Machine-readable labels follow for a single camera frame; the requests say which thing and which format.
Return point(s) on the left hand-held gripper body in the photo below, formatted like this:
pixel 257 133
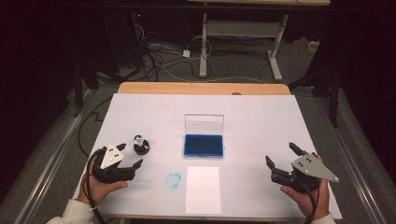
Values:
pixel 109 158

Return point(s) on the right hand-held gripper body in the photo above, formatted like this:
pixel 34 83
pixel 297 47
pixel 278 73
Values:
pixel 311 168

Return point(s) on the black round stamp cap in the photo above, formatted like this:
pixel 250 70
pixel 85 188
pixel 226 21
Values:
pixel 141 150

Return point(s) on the person's right hand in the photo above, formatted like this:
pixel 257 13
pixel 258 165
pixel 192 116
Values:
pixel 308 199

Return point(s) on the person's left hand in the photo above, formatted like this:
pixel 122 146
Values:
pixel 99 189

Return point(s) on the white table cover board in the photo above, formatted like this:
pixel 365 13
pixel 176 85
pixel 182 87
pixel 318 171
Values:
pixel 249 130

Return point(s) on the black metal stand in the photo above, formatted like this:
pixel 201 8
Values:
pixel 78 90
pixel 333 93

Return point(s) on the white paper sheet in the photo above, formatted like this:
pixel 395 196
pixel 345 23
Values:
pixel 203 189

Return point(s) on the white plug box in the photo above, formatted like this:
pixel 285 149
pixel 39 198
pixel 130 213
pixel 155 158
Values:
pixel 313 45

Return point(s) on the white power adapter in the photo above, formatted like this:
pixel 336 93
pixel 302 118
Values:
pixel 186 53

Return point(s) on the metal floor rail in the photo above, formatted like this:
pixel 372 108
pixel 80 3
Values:
pixel 46 174
pixel 351 168

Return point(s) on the white desk frame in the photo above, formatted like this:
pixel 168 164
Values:
pixel 243 28

